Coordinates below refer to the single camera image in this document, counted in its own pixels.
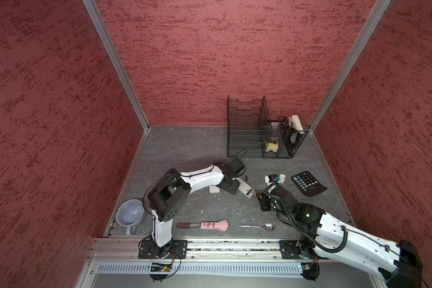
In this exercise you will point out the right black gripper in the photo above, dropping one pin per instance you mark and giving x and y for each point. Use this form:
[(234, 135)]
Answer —
[(263, 203)]

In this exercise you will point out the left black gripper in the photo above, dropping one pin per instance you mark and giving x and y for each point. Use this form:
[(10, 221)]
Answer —
[(233, 188)]

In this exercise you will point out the white air conditioner remote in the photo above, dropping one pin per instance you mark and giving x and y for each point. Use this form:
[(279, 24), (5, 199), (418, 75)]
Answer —
[(214, 189)]

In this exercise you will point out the grey white remote control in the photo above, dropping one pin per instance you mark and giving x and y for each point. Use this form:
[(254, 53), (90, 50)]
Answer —
[(245, 188)]

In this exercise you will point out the orange black screwdriver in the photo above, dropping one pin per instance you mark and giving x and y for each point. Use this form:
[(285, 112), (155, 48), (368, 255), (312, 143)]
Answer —
[(259, 195)]

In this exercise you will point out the white battery cover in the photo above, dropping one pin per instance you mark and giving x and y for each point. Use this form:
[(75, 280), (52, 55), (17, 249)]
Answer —
[(282, 178)]

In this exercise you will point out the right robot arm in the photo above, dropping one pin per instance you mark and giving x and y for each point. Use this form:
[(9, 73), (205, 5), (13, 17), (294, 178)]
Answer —
[(322, 236)]

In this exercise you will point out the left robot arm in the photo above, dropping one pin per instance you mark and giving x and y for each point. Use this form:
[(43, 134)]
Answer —
[(168, 194)]

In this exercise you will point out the metal spoon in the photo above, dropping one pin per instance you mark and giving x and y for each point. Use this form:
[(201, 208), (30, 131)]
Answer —
[(267, 226)]

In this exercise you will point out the black calculator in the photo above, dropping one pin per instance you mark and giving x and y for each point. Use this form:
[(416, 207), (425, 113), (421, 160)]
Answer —
[(308, 184)]

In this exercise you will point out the pink cat paw knife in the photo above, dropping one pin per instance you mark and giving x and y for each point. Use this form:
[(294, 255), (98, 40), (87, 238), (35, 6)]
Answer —
[(222, 225)]

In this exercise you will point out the yellow sponge in basket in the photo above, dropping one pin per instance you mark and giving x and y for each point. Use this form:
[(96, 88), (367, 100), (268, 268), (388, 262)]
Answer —
[(271, 147)]

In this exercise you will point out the white papers in basket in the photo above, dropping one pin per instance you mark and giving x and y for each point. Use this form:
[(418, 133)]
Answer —
[(294, 122)]

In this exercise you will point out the grey bowl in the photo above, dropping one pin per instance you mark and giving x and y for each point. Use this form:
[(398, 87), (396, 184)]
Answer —
[(130, 214)]

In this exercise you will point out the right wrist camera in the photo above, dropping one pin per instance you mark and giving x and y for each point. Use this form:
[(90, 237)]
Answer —
[(271, 178)]

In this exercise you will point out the black wire basket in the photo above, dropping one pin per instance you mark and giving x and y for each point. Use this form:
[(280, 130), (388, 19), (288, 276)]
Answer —
[(250, 127)]

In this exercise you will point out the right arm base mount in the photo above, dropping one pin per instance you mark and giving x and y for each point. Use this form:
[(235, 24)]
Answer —
[(290, 250)]

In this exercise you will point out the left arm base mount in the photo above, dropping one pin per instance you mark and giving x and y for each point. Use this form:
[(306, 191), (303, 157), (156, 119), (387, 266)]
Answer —
[(162, 249)]

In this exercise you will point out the aluminium front rail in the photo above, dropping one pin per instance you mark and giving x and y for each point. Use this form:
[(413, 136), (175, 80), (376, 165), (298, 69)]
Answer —
[(198, 249)]

